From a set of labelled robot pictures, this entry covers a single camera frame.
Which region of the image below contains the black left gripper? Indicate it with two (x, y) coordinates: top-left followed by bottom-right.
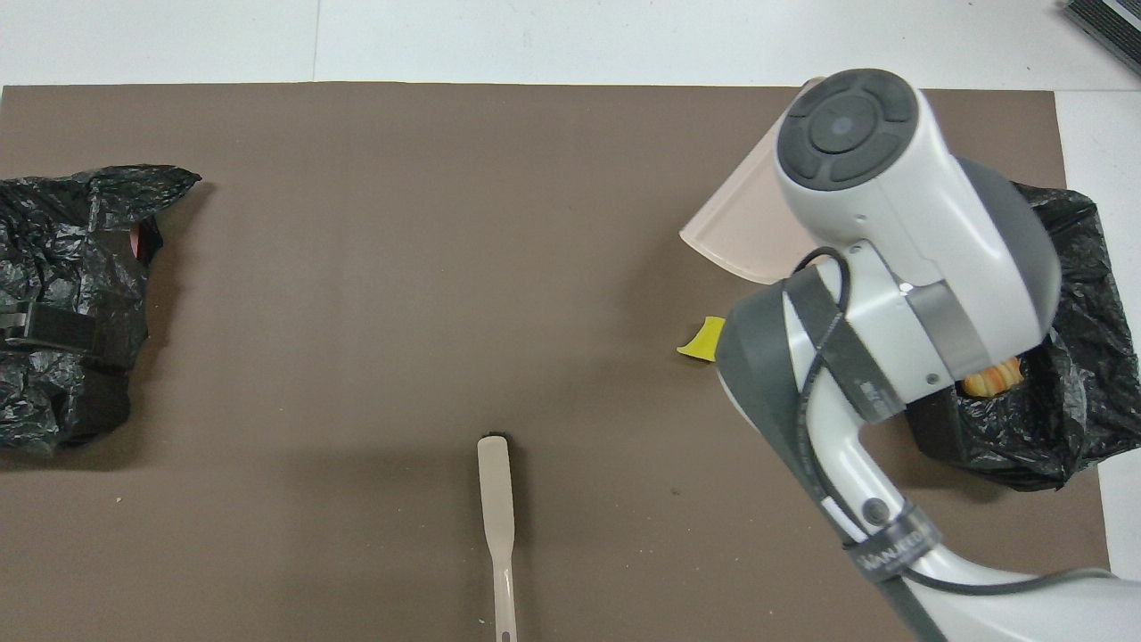
(0, 301), (99, 349)

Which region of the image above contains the pink hand brush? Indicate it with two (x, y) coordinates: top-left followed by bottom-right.
(477, 432), (518, 642)

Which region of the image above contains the yellow sponge wedge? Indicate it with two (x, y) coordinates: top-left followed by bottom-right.
(676, 316), (725, 363)

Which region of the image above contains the pink plastic dustpan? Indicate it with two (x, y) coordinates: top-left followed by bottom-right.
(679, 77), (830, 286)

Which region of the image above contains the toy croissant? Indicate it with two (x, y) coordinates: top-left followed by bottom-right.
(963, 355), (1022, 398)

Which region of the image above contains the crumpled black trash bag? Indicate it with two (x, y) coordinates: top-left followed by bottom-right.
(0, 164), (202, 456)

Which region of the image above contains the black bag lined open bin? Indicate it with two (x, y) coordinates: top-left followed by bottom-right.
(909, 182), (1141, 492)

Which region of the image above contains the brown table mat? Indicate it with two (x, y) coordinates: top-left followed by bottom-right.
(0, 83), (1118, 642)

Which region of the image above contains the black ribbed panel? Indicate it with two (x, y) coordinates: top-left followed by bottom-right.
(1063, 0), (1141, 77)

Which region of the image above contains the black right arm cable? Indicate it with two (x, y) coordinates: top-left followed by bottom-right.
(792, 246), (1120, 594)

